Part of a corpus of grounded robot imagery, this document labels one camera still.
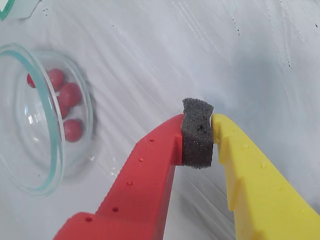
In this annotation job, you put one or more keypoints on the white table cover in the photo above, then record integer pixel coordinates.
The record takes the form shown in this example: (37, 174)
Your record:
(175, 50)

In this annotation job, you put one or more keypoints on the red candy with m print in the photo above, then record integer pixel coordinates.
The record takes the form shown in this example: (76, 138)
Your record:
(56, 78)
(63, 110)

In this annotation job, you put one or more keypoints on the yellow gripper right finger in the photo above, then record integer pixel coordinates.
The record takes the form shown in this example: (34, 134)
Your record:
(262, 195)

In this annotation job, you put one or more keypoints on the glass bowl with red candies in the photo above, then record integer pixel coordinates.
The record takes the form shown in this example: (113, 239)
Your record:
(30, 140)

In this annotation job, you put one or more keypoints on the weekly pill organizer box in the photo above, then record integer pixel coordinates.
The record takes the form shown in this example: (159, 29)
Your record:
(15, 10)

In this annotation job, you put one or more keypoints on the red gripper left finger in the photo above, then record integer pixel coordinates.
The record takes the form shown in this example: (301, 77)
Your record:
(140, 190)

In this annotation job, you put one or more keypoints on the plain red candy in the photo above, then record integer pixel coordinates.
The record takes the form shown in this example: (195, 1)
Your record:
(70, 95)
(72, 130)

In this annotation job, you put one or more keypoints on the red candy with text print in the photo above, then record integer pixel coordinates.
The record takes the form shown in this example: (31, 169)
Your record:
(31, 80)

